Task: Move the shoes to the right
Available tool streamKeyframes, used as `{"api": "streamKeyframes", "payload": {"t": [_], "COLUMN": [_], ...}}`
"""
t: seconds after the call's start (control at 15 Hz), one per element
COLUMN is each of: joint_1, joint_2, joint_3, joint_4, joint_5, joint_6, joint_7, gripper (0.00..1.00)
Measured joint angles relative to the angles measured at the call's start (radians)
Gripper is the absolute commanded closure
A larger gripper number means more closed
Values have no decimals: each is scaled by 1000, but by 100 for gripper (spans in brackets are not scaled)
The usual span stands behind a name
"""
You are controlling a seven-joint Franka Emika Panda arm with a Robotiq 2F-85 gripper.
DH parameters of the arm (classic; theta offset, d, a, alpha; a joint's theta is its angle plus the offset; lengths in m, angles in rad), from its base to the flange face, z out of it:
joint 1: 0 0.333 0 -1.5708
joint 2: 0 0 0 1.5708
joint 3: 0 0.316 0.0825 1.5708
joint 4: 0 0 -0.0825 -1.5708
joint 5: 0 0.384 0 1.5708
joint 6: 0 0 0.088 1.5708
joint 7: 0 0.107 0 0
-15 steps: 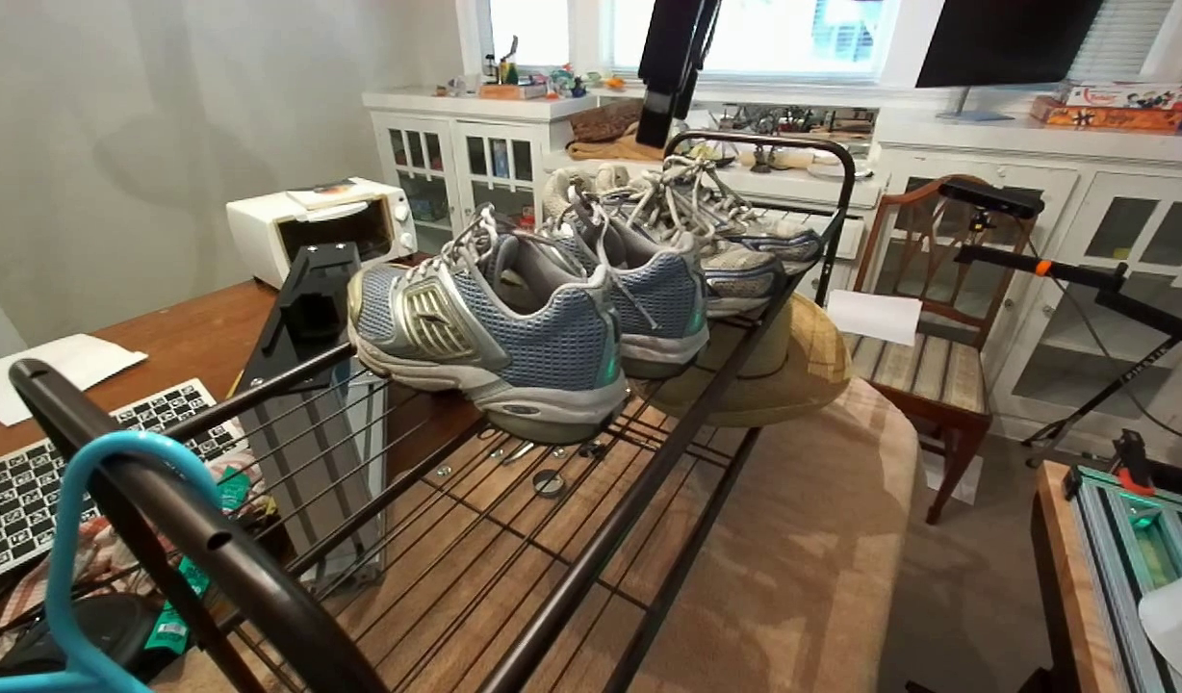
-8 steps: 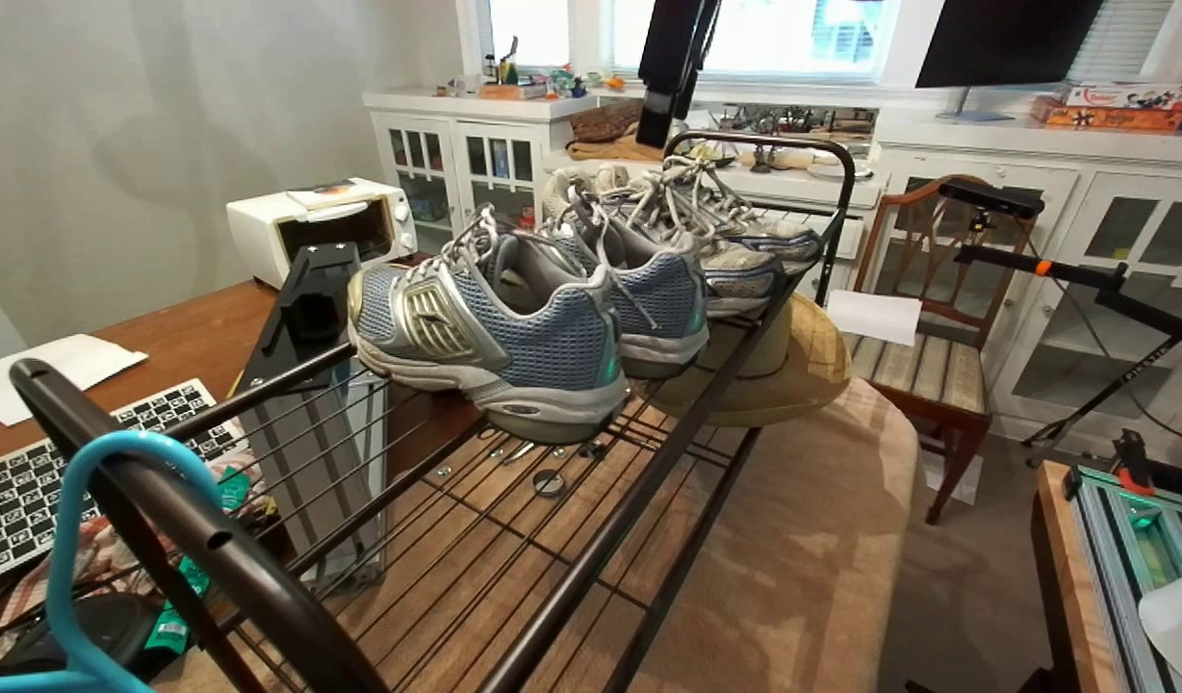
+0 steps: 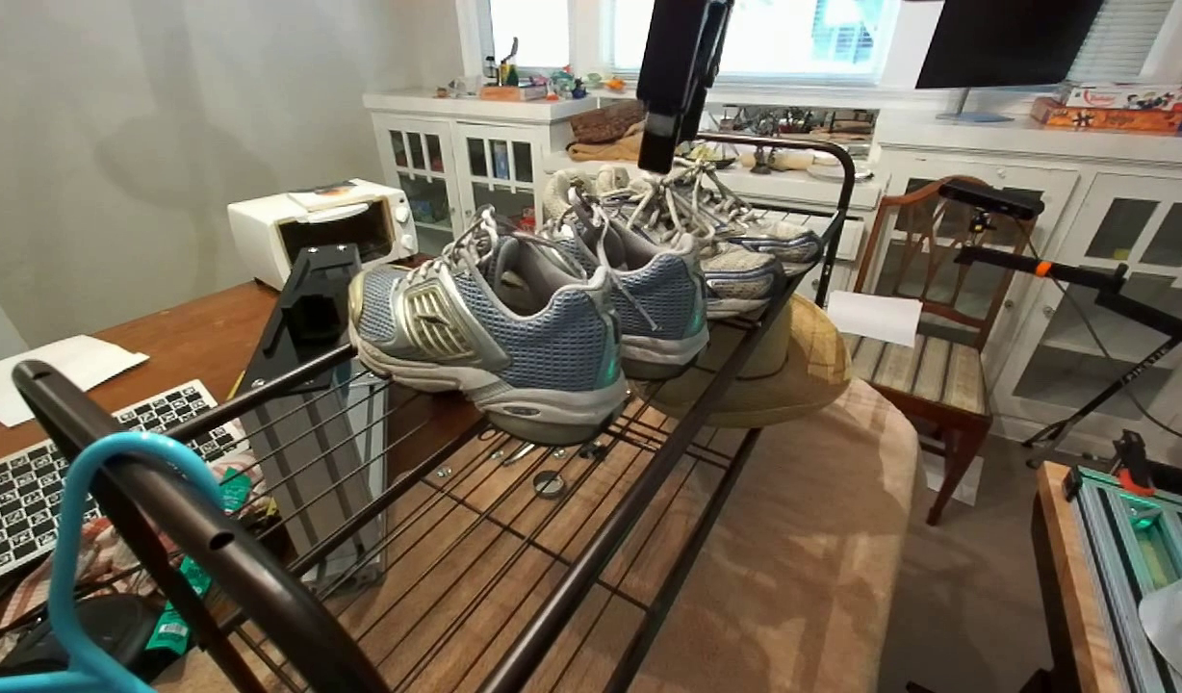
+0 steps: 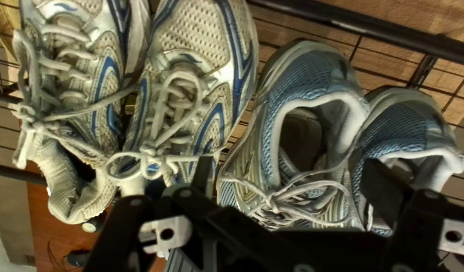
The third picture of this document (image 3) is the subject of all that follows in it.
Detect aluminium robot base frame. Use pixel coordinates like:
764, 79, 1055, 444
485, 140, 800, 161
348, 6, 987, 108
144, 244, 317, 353
1067, 426, 1182, 693

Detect teal plastic clothes hanger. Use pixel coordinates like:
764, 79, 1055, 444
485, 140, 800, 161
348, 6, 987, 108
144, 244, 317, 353
0, 426, 258, 693

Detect black white computer keyboard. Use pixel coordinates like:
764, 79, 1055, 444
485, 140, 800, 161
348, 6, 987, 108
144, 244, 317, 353
0, 372, 253, 596

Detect black folding stand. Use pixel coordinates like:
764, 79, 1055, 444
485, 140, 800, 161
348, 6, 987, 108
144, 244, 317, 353
231, 237, 398, 596

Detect white sideboard cabinet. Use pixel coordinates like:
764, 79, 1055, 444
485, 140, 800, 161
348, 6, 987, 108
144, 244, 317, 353
363, 84, 1182, 444

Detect black stereo camera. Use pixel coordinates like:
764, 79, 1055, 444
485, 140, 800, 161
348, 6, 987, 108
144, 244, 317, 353
932, 178, 1053, 228

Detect tan straw hat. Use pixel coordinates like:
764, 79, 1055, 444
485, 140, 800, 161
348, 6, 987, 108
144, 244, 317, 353
636, 292, 863, 435

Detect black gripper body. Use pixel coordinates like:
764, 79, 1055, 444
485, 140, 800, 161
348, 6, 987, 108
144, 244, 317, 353
639, 0, 738, 108

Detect colourful board game boxes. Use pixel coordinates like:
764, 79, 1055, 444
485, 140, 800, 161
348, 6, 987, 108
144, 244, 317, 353
1027, 79, 1182, 140

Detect blue grey mesh sneaker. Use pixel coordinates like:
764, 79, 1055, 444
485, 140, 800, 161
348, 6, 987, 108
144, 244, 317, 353
344, 206, 636, 450
535, 188, 718, 383

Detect white toaster oven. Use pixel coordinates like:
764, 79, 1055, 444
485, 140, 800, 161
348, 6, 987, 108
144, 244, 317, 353
224, 178, 420, 296

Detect wooden robot cart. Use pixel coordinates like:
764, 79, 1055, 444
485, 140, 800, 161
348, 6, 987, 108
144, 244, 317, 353
1023, 455, 1133, 693

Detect brown wooden chair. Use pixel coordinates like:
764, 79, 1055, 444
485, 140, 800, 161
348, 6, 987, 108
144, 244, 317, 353
846, 174, 1053, 532

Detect white grey striped sneaker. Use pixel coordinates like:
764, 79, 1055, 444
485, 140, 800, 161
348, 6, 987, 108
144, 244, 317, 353
544, 159, 784, 326
661, 159, 832, 281

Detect white paper sheet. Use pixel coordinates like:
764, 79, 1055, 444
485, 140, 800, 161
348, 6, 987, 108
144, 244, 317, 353
0, 330, 154, 430
824, 286, 929, 350

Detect brown woven basket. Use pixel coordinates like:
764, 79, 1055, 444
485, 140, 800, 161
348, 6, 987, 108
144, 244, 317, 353
568, 100, 651, 167

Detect black metal shoe rack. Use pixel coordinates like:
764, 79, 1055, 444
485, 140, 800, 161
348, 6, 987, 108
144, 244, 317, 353
7, 129, 863, 693

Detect brown wooden dining table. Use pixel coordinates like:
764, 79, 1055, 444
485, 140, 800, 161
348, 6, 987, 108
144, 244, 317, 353
0, 277, 288, 468

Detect black monitor screen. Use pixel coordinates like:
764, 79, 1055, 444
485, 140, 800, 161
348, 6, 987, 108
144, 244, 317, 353
911, 0, 1109, 92

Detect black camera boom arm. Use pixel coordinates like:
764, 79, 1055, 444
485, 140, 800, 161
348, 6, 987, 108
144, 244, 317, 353
950, 237, 1182, 457

